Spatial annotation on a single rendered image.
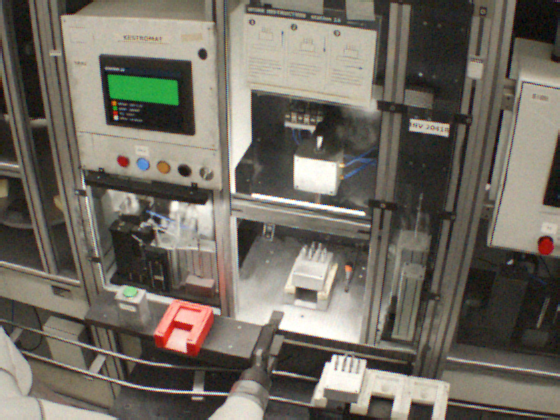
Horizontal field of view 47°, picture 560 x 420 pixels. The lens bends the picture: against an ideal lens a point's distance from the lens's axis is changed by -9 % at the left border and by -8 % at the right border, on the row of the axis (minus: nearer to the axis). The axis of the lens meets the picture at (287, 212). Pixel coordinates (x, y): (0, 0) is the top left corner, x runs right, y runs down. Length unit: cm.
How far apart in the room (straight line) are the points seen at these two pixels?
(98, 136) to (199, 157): 29
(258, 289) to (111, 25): 97
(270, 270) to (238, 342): 33
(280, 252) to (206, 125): 74
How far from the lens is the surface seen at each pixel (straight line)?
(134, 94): 171
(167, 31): 163
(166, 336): 201
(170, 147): 177
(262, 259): 229
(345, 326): 207
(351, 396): 189
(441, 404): 194
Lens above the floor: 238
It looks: 36 degrees down
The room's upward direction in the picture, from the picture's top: 1 degrees clockwise
